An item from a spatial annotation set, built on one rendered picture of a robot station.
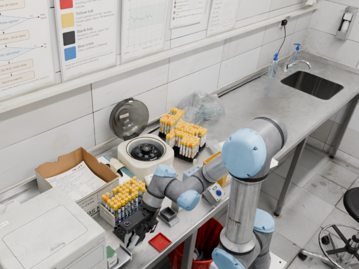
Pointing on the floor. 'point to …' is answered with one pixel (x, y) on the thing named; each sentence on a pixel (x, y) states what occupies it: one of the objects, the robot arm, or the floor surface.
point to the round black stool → (351, 203)
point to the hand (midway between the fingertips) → (126, 248)
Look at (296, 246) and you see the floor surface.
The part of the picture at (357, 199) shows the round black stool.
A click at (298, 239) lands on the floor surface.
